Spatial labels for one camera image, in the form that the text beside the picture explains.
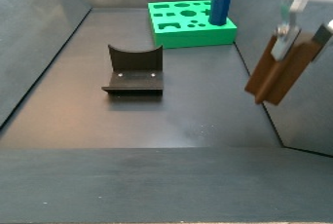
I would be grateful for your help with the brown star shaped peg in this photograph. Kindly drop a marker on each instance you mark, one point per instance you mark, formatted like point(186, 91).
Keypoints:
point(274, 76)

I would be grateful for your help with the green shape sorting board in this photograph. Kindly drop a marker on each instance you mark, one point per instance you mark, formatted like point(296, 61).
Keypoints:
point(181, 25)

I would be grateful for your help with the blue hexagonal peg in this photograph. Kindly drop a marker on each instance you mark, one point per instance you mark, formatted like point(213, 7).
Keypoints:
point(218, 14)

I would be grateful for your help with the black curved holder stand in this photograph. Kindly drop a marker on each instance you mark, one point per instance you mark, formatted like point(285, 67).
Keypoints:
point(136, 71)

